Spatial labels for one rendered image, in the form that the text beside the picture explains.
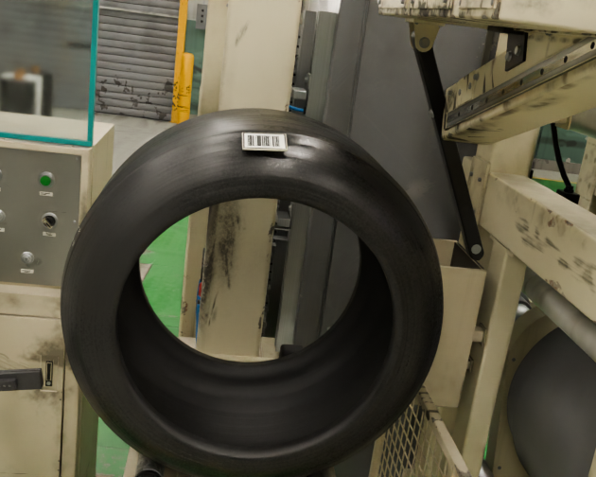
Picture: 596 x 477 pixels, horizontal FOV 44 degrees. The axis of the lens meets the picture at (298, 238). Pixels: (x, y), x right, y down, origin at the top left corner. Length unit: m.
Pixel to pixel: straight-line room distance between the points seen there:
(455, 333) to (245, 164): 0.66
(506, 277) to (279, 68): 0.59
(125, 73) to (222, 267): 9.28
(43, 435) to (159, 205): 1.15
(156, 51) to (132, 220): 9.56
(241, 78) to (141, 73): 9.29
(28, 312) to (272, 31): 0.95
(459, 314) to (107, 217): 0.74
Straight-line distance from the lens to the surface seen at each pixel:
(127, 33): 10.62
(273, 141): 1.00
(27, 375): 1.25
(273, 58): 1.36
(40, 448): 2.08
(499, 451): 1.98
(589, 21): 0.82
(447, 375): 1.53
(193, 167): 1.00
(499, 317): 1.52
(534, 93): 1.01
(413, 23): 1.33
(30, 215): 1.88
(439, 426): 1.28
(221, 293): 1.46
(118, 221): 1.02
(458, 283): 1.45
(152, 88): 10.59
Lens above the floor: 1.62
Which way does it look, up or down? 17 degrees down
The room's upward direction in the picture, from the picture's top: 8 degrees clockwise
